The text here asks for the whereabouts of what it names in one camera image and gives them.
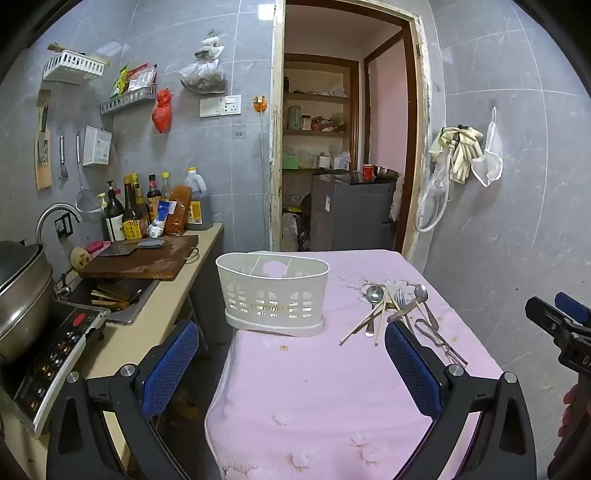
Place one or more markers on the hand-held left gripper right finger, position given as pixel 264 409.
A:
pixel 411 369

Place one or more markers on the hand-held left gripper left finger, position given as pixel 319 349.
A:
pixel 171 364

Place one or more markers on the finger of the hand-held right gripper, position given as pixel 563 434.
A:
pixel 547 318
pixel 572 307

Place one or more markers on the beige chopstick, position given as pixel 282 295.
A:
pixel 382 323

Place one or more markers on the steel table knife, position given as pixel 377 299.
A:
pixel 397 316

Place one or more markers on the steel fork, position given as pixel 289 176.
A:
pixel 360 326
pixel 400 297

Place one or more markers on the steel spoon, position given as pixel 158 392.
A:
pixel 420 291
pixel 374 294

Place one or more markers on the white plastic utensil basket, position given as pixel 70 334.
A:
pixel 272 295

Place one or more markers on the person's right hand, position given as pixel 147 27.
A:
pixel 570 410

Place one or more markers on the bundle of wooden chopsticks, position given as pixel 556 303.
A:
pixel 113 297

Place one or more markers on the pink floral tablecloth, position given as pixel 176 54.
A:
pixel 323 397

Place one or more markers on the wooden cutting board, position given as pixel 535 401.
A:
pixel 138 265

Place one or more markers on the induction cooker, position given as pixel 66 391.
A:
pixel 55 355

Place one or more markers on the grey rag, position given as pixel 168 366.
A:
pixel 151 243

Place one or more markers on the dark cleaver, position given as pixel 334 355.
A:
pixel 115 248

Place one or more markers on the blue white packet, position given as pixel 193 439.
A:
pixel 159 221

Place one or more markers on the dark sauce bottle yellow label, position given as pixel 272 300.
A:
pixel 130 221

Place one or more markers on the orange food packet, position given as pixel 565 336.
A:
pixel 179 212

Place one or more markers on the steel cooking pot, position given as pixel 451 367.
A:
pixel 23 314

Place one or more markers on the dark pump bottle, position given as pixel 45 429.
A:
pixel 113 217

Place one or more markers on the large oil jug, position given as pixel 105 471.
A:
pixel 198 203

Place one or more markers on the grey refrigerator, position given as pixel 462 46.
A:
pixel 351 212

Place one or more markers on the white mesh filter bag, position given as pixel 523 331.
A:
pixel 489 157

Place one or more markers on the dark bottle red label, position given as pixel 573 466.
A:
pixel 153 194

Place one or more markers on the steel mesh strainer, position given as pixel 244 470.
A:
pixel 87 210

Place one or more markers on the clear plastic bag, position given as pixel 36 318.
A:
pixel 438 180

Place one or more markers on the yellow cap bottle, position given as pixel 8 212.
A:
pixel 165 184

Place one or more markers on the cream rubber gloves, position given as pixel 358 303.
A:
pixel 464 152

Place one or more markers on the steel faucet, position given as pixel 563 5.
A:
pixel 46 214

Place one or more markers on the steel bowl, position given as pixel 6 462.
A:
pixel 385 173

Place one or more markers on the red cup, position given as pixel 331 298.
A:
pixel 367 172

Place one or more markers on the white hanging box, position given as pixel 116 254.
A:
pixel 98 146

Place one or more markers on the steel peeler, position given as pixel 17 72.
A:
pixel 63 157

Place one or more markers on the green box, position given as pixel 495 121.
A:
pixel 290 162

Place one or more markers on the wooden knife holder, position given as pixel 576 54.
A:
pixel 43 152

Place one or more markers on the red plastic bag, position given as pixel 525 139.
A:
pixel 162 113

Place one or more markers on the orange plug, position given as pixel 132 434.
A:
pixel 260 104

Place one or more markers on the seasoning packets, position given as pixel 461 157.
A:
pixel 136 81

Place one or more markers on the clear bag of dried goods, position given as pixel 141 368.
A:
pixel 203 74

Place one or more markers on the black wall outlet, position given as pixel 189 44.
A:
pixel 63 227

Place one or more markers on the wooden door frame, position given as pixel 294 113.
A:
pixel 277 138

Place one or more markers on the wall shelf unit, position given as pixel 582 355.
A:
pixel 318 134

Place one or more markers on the white wall switch panel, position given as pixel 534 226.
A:
pixel 220 106

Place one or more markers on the grey wall rack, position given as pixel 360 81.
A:
pixel 127 101

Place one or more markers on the white wall basket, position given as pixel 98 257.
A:
pixel 74 67

